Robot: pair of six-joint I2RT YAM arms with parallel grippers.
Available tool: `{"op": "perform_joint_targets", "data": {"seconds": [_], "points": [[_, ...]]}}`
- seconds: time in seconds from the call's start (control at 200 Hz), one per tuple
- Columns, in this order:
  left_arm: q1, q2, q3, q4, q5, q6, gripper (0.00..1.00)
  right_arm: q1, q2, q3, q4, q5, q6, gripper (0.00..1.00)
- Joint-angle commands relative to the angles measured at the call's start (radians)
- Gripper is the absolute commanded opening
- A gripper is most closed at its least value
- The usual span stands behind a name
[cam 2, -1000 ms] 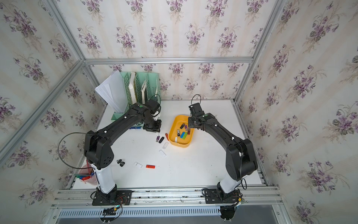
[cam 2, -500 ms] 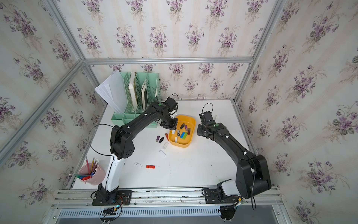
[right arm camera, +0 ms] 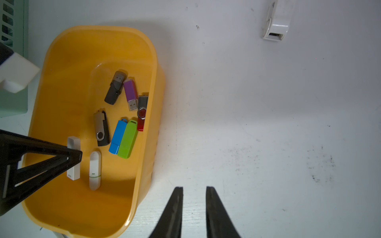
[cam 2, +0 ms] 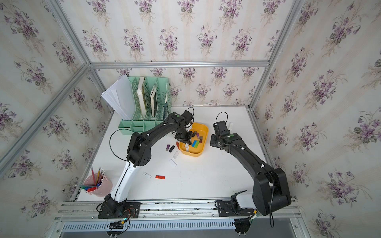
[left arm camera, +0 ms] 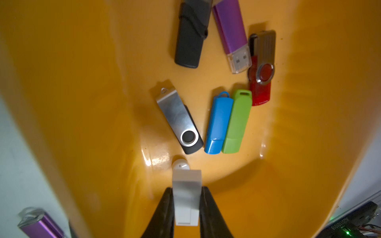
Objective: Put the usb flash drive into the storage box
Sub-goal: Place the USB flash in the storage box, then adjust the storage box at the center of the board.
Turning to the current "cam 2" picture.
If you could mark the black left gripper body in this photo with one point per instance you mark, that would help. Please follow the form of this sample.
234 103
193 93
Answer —
185 136

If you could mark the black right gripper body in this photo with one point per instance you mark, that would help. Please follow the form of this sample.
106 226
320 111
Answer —
214 140

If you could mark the yellow plastic storage box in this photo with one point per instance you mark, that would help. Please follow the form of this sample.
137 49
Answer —
196 152

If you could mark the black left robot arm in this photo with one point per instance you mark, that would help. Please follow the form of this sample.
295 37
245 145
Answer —
140 145

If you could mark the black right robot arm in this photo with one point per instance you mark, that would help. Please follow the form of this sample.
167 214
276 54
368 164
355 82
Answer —
270 191

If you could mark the green desk file organizer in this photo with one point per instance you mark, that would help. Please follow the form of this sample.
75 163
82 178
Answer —
151 101

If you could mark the white paper stack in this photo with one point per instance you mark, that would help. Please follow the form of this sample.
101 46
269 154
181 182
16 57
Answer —
120 97

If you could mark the pink pen cup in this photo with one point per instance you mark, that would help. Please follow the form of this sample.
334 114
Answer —
97 184

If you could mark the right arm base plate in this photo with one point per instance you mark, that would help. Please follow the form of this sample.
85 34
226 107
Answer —
239 205

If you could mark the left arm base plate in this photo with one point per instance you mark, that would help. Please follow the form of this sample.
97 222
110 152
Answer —
111 209

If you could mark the aluminium front rail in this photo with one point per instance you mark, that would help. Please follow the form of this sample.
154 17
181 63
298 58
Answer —
162 209

